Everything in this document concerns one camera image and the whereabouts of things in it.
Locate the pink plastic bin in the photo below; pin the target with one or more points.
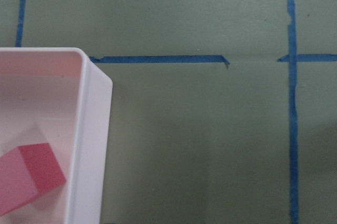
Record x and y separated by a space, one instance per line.
58 96

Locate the red foam block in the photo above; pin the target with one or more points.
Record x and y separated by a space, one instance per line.
27 173

